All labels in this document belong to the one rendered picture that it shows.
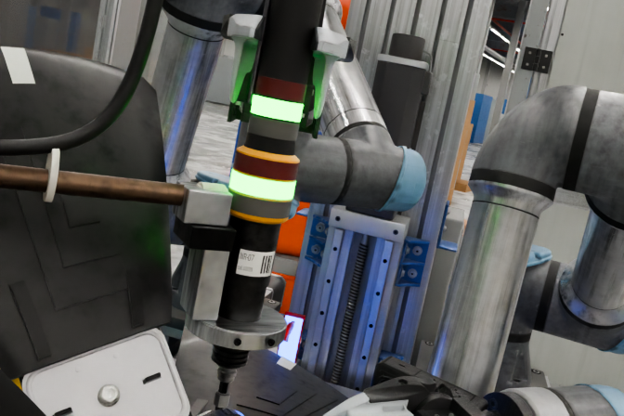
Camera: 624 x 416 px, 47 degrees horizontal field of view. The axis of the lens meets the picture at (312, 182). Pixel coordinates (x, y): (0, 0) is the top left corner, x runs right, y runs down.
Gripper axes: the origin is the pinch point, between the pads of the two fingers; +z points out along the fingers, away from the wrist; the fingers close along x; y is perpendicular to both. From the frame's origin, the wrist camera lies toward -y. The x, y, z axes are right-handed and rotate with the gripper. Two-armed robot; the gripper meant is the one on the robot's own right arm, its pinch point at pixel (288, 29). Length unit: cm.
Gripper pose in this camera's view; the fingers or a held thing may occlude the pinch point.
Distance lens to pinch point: 46.7
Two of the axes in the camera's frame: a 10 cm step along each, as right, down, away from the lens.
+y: -1.9, 9.7, 1.3
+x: -9.8, -1.9, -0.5
